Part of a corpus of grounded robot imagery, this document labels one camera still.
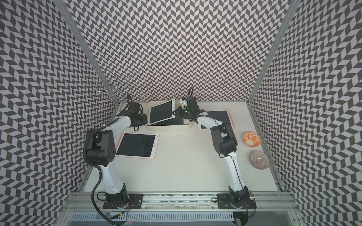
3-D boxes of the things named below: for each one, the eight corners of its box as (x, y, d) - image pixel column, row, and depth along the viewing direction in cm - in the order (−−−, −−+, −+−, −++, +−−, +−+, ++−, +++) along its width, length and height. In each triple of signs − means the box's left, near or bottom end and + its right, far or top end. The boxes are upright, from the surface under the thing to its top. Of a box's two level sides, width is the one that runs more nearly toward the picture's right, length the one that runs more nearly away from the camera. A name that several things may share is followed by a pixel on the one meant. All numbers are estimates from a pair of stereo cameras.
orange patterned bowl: (245, 148, 95) (248, 144, 90) (242, 135, 101) (244, 131, 97) (258, 148, 95) (262, 144, 90) (254, 136, 101) (257, 131, 97)
